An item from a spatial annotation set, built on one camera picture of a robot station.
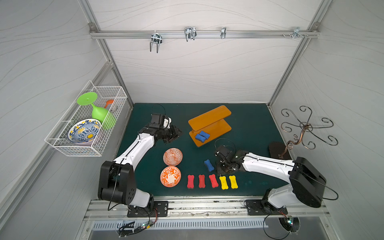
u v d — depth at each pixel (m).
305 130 0.68
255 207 0.75
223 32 0.78
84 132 0.62
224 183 0.80
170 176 0.82
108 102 0.78
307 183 0.43
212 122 0.93
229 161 0.65
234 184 0.80
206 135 1.00
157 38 0.78
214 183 0.80
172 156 0.91
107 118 0.63
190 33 0.76
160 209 0.74
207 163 0.88
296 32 0.76
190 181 0.80
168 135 0.74
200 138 0.98
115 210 0.75
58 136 0.56
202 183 0.80
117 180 0.41
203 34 0.79
